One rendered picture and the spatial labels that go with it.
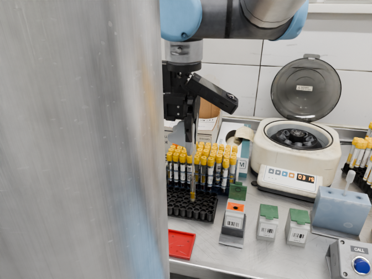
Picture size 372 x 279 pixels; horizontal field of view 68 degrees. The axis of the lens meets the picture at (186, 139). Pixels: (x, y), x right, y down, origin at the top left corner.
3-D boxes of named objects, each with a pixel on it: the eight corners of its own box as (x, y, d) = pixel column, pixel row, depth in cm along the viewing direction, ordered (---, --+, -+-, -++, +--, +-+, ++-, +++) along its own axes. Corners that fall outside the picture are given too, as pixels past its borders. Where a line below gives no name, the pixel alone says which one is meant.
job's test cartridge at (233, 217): (223, 232, 63) (225, 211, 60) (226, 218, 67) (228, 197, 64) (241, 236, 62) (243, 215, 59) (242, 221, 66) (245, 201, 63)
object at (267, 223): (256, 239, 63) (259, 217, 60) (256, 223, 67) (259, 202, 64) (274, 242, 62) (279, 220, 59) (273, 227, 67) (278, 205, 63)
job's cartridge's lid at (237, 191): (230, 181, 62) (230, 180, 63) (228, 199, 64) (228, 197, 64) (247, 184, 61) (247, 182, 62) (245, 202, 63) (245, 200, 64)
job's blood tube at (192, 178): (189, 207, 72) (189, 176, 67) (190, 203, 73) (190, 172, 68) (194, 208, 72) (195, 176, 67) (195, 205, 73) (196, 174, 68)
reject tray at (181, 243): (158, 254, 60) (158, 252, 59) (168, 231, 65) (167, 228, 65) (189, 260, 58) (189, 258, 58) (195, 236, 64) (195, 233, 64)
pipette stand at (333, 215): (311, 233, 65) (321, 200, 60) (309, 213, 71) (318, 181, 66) (358, 243, 62) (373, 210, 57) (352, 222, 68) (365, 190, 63)
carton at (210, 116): (137, 164, 91) (132, 122, 83) (163, 127, 115) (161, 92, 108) (211, 174, 86) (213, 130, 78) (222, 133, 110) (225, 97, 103)
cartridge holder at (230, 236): (218, 243, 62) (219, 232, 60) (224, 216, 70) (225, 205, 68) (242, 248, 61) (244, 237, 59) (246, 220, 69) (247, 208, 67)
